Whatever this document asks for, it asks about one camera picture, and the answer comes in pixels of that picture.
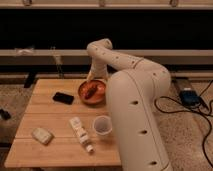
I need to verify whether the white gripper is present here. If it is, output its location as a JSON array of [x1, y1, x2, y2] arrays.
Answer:
[[86, 58, 108, 81]]

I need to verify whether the white sponge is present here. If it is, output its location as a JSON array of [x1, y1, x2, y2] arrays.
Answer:
[[32, 128, 54, 145]]

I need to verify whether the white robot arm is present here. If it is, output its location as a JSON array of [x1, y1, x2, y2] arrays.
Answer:
[[87, 39, 173, 171]]

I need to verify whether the brown food in bowl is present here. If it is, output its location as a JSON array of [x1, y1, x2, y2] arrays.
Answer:
[[85, 85, 98, 99]]

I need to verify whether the orange bowl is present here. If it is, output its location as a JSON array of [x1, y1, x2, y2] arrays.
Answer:
[[78, 80, 106, 105]]

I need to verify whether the black phone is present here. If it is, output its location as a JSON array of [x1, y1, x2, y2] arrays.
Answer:
[[53, 92, 74, 105]]

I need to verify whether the clear plastic cup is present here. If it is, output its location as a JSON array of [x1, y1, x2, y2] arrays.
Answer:
[[93, 115, 112, 136]]

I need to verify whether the black table leg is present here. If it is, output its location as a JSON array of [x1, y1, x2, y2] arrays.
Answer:
[[24, 72, 37, 88]]

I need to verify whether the white tube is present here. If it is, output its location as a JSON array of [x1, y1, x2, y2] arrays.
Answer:
[[69, 117, 94, 154]]

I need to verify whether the black object on floor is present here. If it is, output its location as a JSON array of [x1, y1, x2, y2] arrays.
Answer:
[[0, 109, 11, 120]]

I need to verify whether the blue power box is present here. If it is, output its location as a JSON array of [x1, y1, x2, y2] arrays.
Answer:
[[179, 89, 200, 106]]

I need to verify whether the black cable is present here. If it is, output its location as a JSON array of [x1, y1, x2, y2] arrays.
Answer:
[[153, 79, 213, 168]]

